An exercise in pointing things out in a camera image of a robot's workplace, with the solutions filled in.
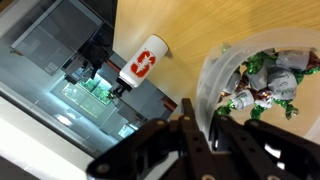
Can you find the white bottle with red logo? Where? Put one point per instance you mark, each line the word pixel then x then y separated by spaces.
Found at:
pixel 143 61

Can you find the clear plastic bowl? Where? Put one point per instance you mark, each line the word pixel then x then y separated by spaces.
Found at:
pixel 208 76

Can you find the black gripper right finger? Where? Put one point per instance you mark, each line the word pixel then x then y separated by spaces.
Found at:
pixel 266 150

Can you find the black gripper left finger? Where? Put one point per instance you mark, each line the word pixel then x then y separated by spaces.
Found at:
pixel 150 150

